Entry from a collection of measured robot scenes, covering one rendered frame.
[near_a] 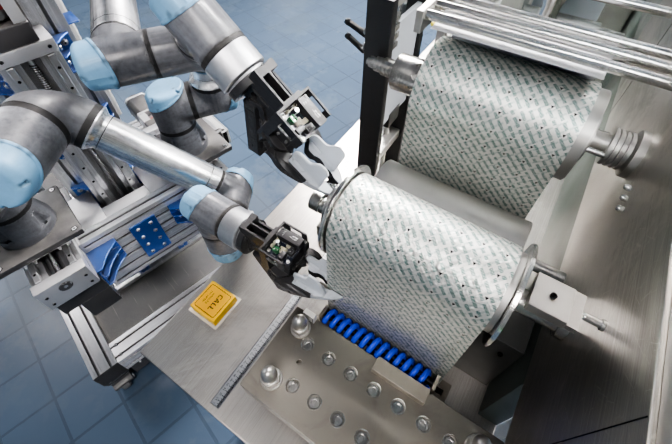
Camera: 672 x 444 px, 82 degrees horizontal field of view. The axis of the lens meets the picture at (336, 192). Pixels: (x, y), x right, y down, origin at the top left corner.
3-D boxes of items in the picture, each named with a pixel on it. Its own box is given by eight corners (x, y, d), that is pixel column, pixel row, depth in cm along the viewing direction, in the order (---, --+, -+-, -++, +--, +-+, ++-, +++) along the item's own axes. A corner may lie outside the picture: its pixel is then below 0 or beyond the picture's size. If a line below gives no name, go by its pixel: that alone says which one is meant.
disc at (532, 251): (505, 276, 60) (545, 221, 49) (508, 278, 60) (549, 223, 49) (471, 359, 52) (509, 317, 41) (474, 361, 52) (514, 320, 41)
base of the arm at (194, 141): (154, 143, 130) (143, 120, 123) (194, 123, 137) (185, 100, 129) (175, 167, 123) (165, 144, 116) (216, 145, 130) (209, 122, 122)
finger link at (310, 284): (332, 299, 61) (287, 269, 64) (333, 313, 66) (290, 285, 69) (343, 284, 63) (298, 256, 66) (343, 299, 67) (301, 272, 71)
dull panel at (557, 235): (637, -17, 191) (670, -73, 172) (645, -15, 189) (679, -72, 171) (477, 413, 72) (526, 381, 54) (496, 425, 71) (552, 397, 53)
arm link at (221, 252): (251, 225, 93) (243, 197, 84) (242, 267, 86) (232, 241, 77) (219, 224, 93) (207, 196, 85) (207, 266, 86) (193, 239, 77)
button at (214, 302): (215, 284, 89) (212, 280, 87) (238, 300, 87) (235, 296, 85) (192, 309, 85) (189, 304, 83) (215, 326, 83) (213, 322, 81)
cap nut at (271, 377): (270, 362, 66) (266, 354, 62) (287, 375, 65) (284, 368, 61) (255, 382, 64) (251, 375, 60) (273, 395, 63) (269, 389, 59)
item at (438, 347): (329, 302, 74) (328, 253, 59) (444, 375, 66) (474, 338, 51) (328, 304, 73) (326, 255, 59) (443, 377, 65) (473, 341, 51)
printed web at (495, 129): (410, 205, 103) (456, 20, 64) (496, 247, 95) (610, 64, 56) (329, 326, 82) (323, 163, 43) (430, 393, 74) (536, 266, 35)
